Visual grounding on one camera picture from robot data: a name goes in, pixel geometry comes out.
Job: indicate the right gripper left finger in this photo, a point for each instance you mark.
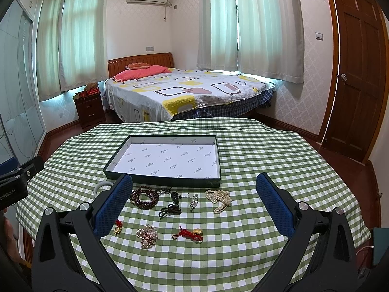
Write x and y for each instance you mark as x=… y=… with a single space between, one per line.
x=55 y=265

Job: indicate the left window curtain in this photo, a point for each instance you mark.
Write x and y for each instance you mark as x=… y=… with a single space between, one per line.
x=71 y=47

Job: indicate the silver crystal brooch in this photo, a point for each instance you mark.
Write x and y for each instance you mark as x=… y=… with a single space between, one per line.
x=194 y=202

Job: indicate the right window curtain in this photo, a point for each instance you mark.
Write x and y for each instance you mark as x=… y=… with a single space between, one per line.
x=259 y=37

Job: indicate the red cord gold charm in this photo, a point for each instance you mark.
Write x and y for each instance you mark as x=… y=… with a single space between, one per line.
x=195 y=235

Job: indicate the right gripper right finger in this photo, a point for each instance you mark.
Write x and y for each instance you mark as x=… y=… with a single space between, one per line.
x=332 y=266

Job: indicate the person left hand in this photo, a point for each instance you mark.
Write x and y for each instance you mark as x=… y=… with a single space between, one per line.
x=12 y=248

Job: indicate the dark green tray box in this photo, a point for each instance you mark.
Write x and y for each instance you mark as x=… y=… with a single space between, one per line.
x=187 y=161

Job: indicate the glass wardrobe door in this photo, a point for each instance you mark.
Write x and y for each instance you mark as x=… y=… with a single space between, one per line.
x=22 y=125

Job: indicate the dark wooden nightstand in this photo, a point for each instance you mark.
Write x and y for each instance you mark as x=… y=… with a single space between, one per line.
x=89 y=108

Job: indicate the window curtain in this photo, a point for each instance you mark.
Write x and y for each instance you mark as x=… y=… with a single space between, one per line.
x=259 y=37
x=71 y=47

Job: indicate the wall light switch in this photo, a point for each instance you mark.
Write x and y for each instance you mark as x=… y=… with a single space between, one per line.
x=319 y=36

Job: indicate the bed with patterned sheet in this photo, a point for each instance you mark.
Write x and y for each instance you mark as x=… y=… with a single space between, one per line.
x=187 y=94

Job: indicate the pink pillow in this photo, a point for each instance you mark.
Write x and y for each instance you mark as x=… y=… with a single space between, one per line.
x=141 y=73

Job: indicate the green white checkered tablecloth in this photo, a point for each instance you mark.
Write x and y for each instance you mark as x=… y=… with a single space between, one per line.
x=240 y=244

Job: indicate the wooden headboard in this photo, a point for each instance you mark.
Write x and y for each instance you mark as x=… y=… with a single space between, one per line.
x=115 y=66

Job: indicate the white jade bangle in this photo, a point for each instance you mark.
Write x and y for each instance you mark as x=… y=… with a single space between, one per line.
x=100 y=185

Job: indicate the brown wooden door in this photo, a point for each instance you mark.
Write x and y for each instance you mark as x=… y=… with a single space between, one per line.
x=359 y=79

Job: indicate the red patterned small pillow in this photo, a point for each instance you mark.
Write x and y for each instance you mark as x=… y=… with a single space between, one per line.
x=137 y=66

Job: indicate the small gold red charm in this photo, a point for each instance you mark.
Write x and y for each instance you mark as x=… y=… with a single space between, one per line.
x=118 y=227

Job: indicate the items on nightstand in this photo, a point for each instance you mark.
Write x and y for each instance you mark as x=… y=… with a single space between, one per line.
x=90 y=89

